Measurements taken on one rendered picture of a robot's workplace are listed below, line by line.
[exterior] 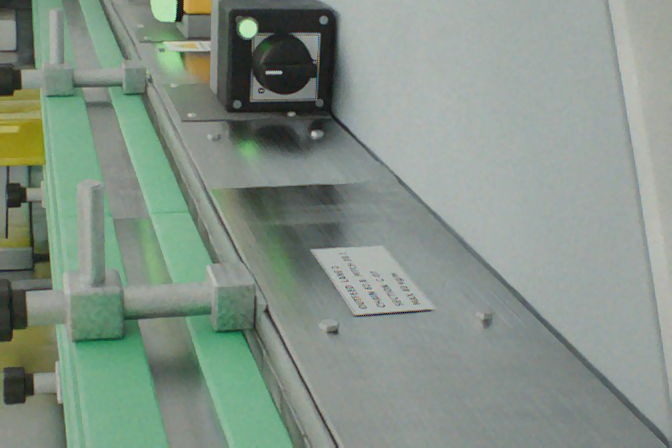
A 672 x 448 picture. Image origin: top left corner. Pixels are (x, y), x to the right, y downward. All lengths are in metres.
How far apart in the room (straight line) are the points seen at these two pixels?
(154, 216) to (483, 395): 0.29
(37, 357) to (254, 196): 0.54
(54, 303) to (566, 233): 0.23
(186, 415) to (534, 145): 0.20
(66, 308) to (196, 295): 0.06
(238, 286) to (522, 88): 0.17
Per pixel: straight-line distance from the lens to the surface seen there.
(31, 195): 1.28
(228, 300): 0.51
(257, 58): 0.80
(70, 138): 0.82
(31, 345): 1.17
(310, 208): 0.63
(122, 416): 0.45
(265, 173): 0.68
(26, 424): 1.03
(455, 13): 0.61
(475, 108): 0.58
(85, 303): 0.50
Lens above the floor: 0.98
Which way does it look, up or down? 15 degrees down
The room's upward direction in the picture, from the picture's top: 92 degrees counter-clockwise
